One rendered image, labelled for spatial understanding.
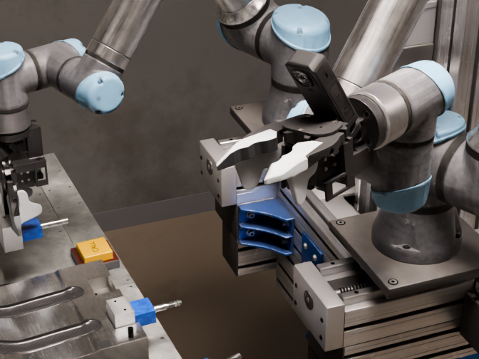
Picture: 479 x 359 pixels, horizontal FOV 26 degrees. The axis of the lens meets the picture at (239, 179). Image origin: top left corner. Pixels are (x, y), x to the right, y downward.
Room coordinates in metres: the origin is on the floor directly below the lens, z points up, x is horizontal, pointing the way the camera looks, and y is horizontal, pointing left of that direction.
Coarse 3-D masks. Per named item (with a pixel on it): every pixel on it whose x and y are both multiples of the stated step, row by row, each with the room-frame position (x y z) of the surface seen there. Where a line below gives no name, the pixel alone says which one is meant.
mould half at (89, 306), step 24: (96, 264) 1.62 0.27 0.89; (0, 288) 1.55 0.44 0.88; (24, 288) 1.55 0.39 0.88; (48, 288) 1.55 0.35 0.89; (48, 312) 1.48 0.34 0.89; (72, 312) 1.48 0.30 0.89; (96, 312) 1.47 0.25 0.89; (0, 336) 1.40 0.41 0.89; (24, 336) 1.41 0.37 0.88; (96, 336) 1.41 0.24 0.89; (120, 336) 1.41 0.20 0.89; (144, 336) 1.41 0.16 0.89
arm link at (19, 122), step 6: (0, 114) 1.71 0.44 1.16; (6, 114) 1.72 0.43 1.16; (12, 114) 1.65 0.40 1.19; (18, 114) 1.65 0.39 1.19; (24, 114) 1.66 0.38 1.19; (30, 114) 1.69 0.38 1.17; (0, 120) 1.64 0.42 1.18; (6, 120) 1.64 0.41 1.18; (12, 120) 1.65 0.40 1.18; (18, 120) 1.65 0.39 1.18; (24, 120) 1.66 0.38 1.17; (30, 120) 1.68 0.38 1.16; (0, 126) 1.65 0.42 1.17; (6, 126) 1.64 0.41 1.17; (12, 126) 1.65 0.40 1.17; (18, 126) 1.65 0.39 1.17; (24, 126) 1.66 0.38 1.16; (0, 132) 1.65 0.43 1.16; (6, 132) 1.64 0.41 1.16; (12, 132) 1.65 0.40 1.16; (18, 132) 1.66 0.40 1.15
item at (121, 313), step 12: (108, 300) 1.47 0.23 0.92; (120, 300) 1.47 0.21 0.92; (144, 300) 1.49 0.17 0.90; (180, 300) 1.51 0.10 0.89; (108, 312) 1.46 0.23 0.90; (120, 312) 1.44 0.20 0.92; (132, 312) 1.44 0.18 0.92; (144, 312) 1.46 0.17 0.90; (120, 324) 1.43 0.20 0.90; (132, 324) 1.44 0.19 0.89; (144, 324) 1.45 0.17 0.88
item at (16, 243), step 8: (0, 216) 1.69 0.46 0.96; (8, 216) 1.69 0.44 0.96; (0, 224) 1.66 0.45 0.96; (8, 224) 1.66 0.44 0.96; (24, 224) 1.68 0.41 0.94; (32, 224) 1.68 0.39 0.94; (40, 224) 1.68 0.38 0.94; (48, 224) 1.70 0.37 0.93; (56, 224) 1.70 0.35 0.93; (0, 232) 1.66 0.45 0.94; (8, 232) 1.65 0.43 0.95; (24, 232) 1.66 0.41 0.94; (32, 232) 1.67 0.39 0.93; (40, 232) 1.67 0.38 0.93; (0, 240) 1.68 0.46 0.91; (8, 240) 1.65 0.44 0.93; (16, 240) 1.65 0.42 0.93; (24, 240) 1.66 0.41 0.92; (8, 248) 1.64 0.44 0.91; (16, 248) 1.65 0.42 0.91
